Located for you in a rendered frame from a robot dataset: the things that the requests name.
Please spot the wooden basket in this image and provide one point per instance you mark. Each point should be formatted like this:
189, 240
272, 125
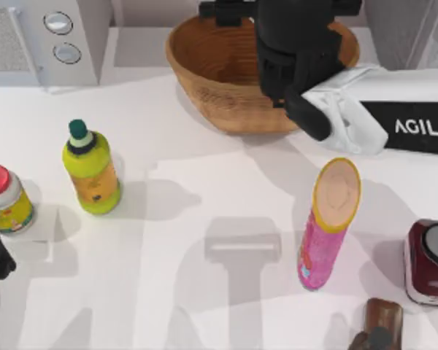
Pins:
219, 58

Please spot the pale microwave oven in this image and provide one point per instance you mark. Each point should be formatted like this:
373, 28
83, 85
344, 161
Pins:
91, 43

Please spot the round microwave knob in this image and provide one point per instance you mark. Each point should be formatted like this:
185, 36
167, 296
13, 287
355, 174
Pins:
67, 53
58, 22

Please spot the grey cabinet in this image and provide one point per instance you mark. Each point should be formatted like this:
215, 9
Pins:
405, 33

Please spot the green bottle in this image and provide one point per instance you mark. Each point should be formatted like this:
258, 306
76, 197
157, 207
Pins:
93, 175

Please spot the pink can with yellow rim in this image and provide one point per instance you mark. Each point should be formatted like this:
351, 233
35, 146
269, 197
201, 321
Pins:
323, 248

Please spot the red lidded white jar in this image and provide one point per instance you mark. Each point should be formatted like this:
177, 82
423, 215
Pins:
12, 208

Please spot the dark red can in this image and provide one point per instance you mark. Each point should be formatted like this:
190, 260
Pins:
419, 270

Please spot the brown bottle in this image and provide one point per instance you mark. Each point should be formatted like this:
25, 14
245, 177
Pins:
385, 321

